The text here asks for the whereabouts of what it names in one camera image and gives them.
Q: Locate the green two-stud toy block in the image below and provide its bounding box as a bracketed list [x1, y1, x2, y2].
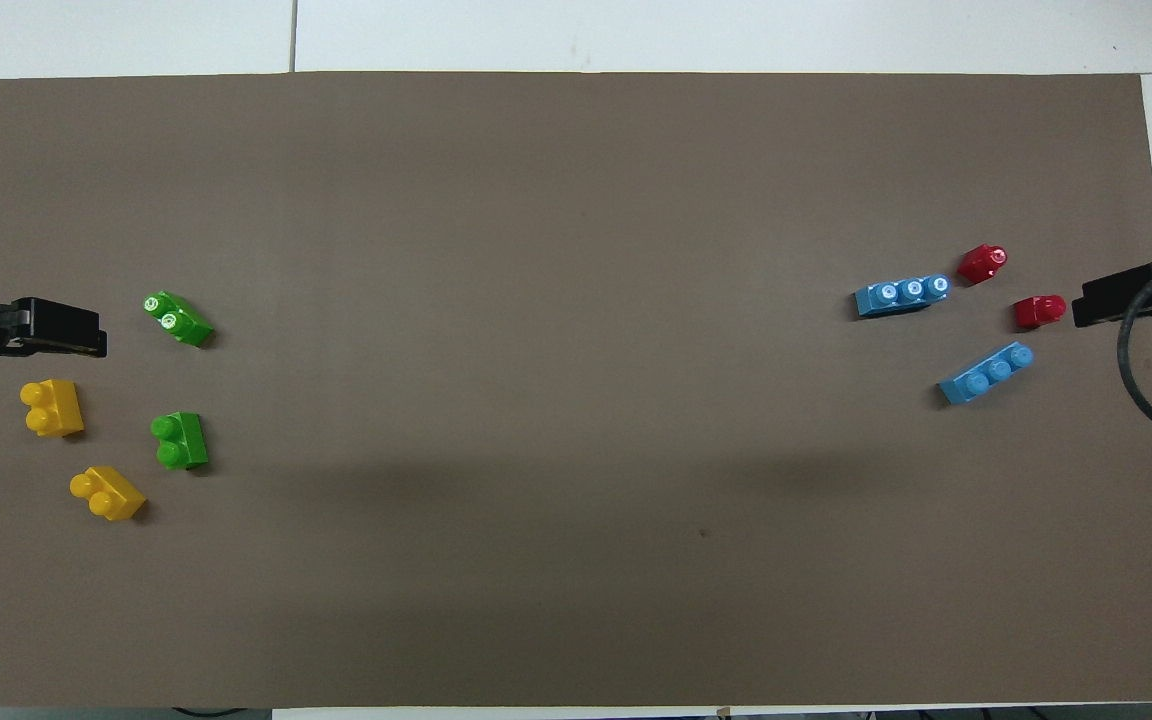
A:
[150, 411, 210, 471]
[143, 290, 215, 349]

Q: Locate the blue three-stud toy block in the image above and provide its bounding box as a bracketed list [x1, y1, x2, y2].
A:
[938, 341, 1036, 406]
[854, 274, 952, 320]

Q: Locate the yellow two-stud toy block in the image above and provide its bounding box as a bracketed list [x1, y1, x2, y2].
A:
[69, 465, 148, 523]
[20, 379, 86, 439]

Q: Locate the red one-stud toy block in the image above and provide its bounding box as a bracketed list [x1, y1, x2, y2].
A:
[956, 243, 1009, 286]
[1013, 294, 1068, 330]

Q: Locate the brown table mat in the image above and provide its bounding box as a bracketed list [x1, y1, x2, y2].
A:
[0, 70, 1152, 709]

